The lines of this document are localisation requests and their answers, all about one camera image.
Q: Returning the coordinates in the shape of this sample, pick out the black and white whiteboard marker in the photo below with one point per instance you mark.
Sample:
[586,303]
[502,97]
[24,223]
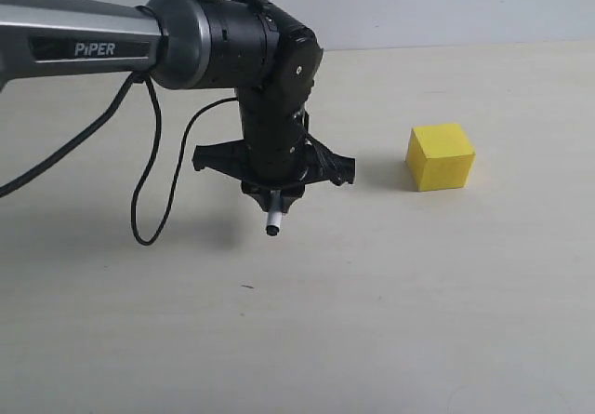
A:
[275,214]

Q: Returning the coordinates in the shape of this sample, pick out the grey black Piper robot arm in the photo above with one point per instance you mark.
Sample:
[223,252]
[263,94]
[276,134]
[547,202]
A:
[265,55]

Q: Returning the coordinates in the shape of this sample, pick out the yellow cube block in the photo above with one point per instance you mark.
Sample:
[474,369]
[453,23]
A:
[439,157]

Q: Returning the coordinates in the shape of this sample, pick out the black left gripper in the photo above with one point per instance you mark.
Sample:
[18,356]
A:
[276,150]

